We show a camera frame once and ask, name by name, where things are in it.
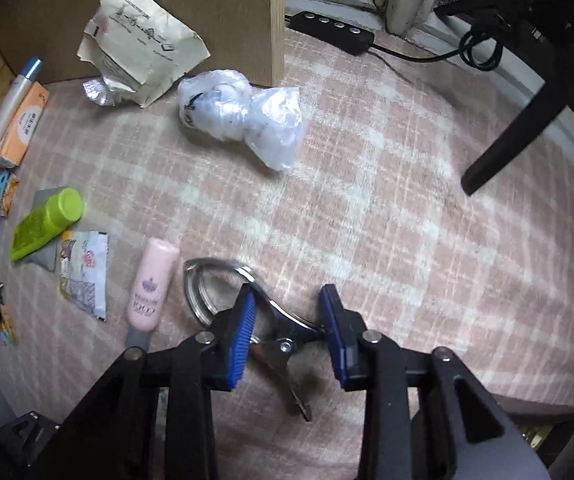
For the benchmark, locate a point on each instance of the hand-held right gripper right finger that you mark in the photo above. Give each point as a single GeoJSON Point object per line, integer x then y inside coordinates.
{"type": "Point", "coordinates": [332, 332]}

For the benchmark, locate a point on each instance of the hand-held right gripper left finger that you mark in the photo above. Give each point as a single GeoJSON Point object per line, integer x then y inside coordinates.
{"type": "Point", "coordinates": [244, 340]}

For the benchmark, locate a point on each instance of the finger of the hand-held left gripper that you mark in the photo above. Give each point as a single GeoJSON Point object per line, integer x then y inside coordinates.
{"type": "Point", "coordinates": [34, 440]}

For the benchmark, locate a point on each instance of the large metal spring clip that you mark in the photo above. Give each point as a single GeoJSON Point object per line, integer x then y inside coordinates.
{"type": "Point", "coordinates": [287, 317]}

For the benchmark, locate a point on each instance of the black storage box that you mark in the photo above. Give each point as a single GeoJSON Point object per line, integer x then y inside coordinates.
{"type": "Point", "coordinates": [542, 407]}

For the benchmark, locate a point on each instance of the pink lip balm tube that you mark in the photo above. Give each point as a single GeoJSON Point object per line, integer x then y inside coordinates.
{"type": "Point", "coordinates": [149, 287]}

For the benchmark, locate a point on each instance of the small orange packet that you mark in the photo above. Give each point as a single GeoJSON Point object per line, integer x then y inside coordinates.
{"type": "Point", "coordinates": [7, 330]}

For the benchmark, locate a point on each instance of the pink checked carpet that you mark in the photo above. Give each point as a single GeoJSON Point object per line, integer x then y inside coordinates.
{"type": "Point", "coordinates": [392, 210]}

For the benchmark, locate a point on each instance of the printed snack sachet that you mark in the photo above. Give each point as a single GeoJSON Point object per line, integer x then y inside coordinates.
{"type": "Point", "coordinates": [84, 270]}

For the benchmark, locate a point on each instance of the green tube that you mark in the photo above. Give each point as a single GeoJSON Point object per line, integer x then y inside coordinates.
{"type": "Point", "coordinates": [47, 222]}

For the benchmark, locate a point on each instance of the crumpled clear plastic bag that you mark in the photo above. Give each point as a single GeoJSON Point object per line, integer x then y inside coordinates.
{"type": "Point", "coordinates": [242, 115]}

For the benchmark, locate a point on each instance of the blue clothespins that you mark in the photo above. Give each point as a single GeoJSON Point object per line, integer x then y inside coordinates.
{"type": "Point", "coordinates": [11, 194]}

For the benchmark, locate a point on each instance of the black chair leg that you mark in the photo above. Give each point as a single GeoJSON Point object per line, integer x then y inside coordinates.
{"type": "Point", "coordinates": [522, 120]}

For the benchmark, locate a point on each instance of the black power strip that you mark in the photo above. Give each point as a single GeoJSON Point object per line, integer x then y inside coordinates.
{"type": "Point", "coordinates": [332, 27]}

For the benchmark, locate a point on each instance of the orange carton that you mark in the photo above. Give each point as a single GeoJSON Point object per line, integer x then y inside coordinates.
{"type": "Point", "coordinates": [19, 127]}

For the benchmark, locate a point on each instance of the crumpled white paper bag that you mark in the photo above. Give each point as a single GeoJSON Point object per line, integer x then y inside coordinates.
{"type": "Point", "coordinates": [137, 40]}

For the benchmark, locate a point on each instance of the cardboard box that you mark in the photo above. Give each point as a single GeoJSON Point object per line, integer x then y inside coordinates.
{"type": "Point", "coordinates": [167, 0]}

